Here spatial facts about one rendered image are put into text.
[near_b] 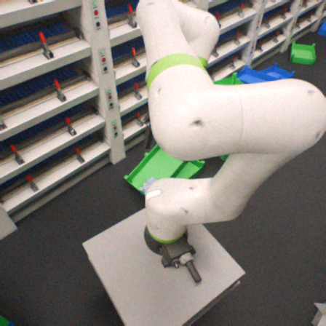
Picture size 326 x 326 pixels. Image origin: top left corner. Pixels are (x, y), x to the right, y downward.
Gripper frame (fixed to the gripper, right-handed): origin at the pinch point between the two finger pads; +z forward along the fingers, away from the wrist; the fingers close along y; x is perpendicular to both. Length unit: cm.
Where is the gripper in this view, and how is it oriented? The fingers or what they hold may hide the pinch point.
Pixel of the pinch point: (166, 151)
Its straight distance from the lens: 83.8
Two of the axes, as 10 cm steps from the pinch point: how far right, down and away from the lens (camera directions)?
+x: -4.2, 0.4, -9.1
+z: -2.6, 9.5, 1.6
